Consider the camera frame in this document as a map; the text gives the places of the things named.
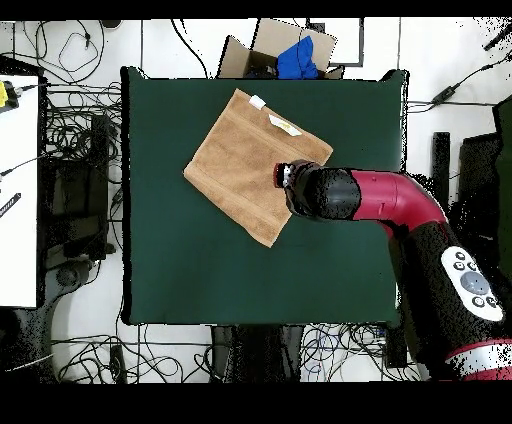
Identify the yellow and black device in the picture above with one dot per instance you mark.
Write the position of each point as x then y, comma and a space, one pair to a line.
6, 96

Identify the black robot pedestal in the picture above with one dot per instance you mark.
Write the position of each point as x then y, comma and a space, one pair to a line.
256, 352

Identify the black equipment stand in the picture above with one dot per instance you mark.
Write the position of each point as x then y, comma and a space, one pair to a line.
476, 168
80, 192

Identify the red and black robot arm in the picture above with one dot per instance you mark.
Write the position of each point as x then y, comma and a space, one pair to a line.
392, 196

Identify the black power strip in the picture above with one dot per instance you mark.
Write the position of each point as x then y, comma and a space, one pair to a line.
396, 344

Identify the blue cloth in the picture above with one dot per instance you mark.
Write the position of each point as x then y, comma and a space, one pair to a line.
296, 60

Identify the orange terry towel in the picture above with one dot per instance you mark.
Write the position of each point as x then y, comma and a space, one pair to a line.
240, 168

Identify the white desk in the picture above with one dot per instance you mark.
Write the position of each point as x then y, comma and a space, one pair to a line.
18, 200

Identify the brown cardboard box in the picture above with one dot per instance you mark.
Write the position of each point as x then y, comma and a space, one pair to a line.
240, 60

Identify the dark green table cloth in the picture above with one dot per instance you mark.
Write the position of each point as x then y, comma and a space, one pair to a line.
172, 260

